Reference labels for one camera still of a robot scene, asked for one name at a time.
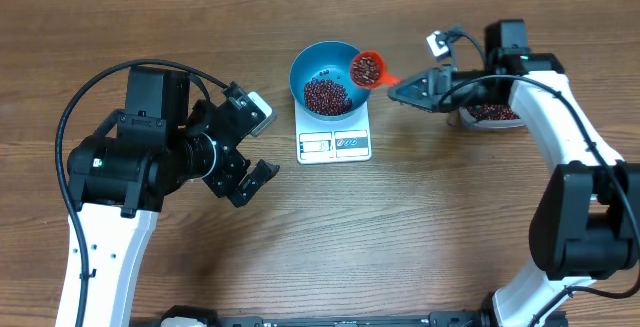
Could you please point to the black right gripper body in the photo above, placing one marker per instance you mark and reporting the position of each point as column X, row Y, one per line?
column 467, row 95

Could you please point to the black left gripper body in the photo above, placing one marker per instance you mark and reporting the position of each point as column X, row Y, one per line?
column 205, row 161

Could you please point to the red scoop blue handle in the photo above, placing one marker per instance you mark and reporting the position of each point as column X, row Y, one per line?
column 386, row 78

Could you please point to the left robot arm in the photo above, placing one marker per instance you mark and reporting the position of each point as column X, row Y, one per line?
column 116, row 181

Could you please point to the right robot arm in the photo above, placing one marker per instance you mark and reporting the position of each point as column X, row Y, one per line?
column 586, row 226

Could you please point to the red beans in scoop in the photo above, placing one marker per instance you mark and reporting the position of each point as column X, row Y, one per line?
column 365, row 71

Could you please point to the white digital kitchen scale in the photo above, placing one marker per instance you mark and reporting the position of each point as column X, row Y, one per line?
column 332, row 141

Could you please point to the red beans in bowl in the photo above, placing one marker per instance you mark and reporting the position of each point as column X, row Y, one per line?
column 325, row 96

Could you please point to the blue metal bowl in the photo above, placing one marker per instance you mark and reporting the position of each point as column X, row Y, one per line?
column 335, row 56

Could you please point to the red beans pile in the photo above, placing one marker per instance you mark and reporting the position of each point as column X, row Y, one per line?
column 493, row 113

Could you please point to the clear plastic container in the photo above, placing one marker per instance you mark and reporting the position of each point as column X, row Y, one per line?
column 469, row 122

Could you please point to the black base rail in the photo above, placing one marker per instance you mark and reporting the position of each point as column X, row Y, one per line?
column 193, row 316

